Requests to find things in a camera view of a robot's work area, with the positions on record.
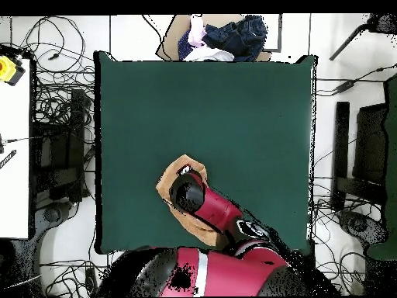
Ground tan terry towel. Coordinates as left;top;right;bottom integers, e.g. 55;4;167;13
155;154;230;248

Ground dark green tablecloth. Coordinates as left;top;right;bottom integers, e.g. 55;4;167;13
93;50;319;255

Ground black equipment stand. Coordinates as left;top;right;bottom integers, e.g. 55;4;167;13
30;88;91;203

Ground purple dotted garment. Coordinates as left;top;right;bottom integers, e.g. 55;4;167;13
178;29;195;61

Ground cardboard box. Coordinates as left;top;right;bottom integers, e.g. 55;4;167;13
155;13;271;62

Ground white pink garment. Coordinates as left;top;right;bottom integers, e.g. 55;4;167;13
187;14;208;49

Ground grey round base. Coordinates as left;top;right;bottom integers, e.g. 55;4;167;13
43;203;72;224

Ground black power brick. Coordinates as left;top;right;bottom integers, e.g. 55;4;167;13
84;267;99;296

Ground blue jeans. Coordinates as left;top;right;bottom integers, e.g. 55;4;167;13
202;14;268;62

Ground white desk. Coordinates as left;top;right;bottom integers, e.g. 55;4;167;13
0;58;32;239

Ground black slotted strip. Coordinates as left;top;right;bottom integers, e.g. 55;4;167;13
0;149;17;170

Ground dark round base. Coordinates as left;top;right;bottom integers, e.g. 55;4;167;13
337;210;388;246

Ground yellow emergency stop button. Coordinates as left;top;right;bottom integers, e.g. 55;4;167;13
0;54;26;87

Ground black tripod leg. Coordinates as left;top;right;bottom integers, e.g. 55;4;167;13
329;12;397;61

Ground black cable tangle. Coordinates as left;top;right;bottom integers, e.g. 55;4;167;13
311;179;388;297
24;15;97;131

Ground white board grey frame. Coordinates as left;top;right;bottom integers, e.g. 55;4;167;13
263;13;283;53

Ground cable with black adapter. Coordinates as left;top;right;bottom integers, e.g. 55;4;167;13
316;63;397;97

